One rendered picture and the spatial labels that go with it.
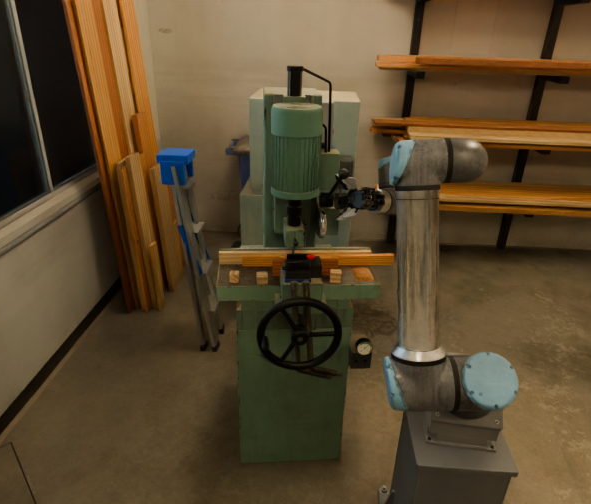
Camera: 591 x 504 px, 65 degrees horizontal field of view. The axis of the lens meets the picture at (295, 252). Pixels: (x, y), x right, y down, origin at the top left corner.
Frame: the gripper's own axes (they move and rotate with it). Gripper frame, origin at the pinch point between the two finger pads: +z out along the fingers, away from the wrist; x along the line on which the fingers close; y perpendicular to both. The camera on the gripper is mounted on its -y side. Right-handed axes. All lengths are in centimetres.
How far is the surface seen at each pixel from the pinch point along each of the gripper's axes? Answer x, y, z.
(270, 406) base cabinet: 82, -41, -7
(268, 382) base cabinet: 71, -37, -3
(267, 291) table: 32.7, -24.0, 9.1
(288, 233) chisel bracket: 11.6, -20.9, 1.4
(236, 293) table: 33.3, -31.4, 17.5
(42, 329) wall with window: 58, -163, 44
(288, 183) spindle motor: -5.2, -12.7, 9.1
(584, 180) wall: -42, -4, -332
